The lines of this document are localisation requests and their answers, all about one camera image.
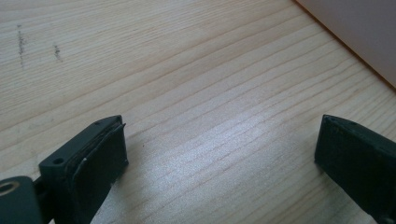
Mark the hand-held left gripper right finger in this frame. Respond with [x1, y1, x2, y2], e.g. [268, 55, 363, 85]
[314, 114, 396, 224]

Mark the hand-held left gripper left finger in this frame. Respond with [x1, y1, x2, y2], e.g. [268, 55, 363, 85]
[38, 114, 130, 224]

